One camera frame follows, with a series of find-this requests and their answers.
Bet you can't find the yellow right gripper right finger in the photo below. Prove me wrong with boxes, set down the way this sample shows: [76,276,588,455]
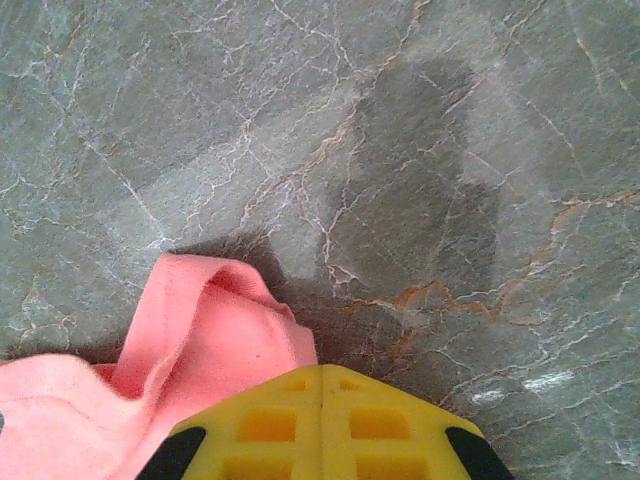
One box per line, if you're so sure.
[322,364,516,480]

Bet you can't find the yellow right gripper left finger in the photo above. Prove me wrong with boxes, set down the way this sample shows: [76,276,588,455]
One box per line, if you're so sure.
[137,364,324,480]

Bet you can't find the pink t-shirt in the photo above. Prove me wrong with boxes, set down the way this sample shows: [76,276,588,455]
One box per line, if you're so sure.
[0,252,321,480]

